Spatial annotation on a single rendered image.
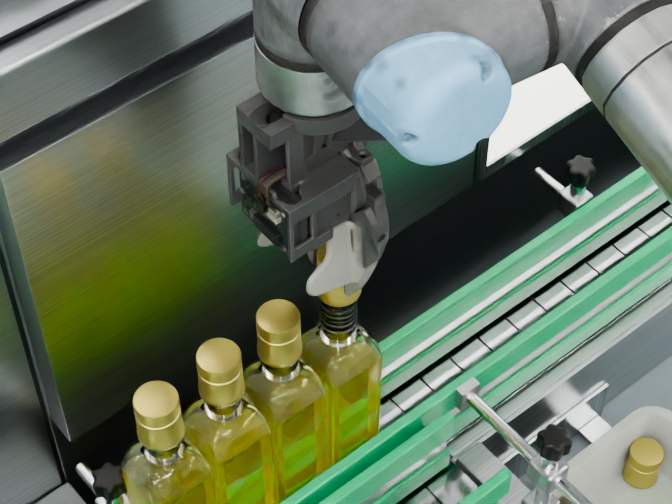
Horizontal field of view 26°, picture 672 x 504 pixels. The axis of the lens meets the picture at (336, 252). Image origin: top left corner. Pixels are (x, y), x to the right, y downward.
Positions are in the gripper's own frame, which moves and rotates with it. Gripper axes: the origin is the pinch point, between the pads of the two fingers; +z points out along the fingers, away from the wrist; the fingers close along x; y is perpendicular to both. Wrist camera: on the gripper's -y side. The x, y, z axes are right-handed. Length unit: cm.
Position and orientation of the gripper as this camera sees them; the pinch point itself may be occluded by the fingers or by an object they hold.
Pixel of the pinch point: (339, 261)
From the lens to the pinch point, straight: 111.1
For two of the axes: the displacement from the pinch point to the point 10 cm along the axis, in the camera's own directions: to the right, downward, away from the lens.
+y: -7.7, 4.9, -4.0
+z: 0.0, 6.4, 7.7
